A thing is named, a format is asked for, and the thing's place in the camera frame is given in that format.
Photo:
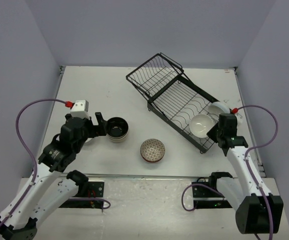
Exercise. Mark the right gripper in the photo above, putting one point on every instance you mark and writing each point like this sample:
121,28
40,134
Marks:
211,133

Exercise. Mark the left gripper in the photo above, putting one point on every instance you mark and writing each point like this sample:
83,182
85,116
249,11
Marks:
100,129

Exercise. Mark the tan black bowl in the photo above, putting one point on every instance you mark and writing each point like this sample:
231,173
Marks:
117,127

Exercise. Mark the brown white patterned bowl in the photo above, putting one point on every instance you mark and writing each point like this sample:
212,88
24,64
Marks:
152,150

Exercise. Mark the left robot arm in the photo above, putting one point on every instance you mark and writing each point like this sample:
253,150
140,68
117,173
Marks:
21,218

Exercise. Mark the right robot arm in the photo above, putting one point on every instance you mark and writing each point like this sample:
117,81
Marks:
257,209

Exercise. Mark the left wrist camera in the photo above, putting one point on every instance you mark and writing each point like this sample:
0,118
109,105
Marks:
80,109

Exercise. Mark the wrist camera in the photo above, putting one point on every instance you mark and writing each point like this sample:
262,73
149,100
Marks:
238,116
80,109

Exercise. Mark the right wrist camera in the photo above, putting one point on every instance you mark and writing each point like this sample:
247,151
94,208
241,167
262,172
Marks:
238,116

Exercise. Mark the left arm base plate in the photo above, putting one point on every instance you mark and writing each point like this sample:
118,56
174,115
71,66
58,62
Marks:
92,189

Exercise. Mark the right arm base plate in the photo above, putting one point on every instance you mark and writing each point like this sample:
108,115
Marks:
203,198

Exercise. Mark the black wire dish rack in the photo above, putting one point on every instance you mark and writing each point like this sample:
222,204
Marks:
172,96

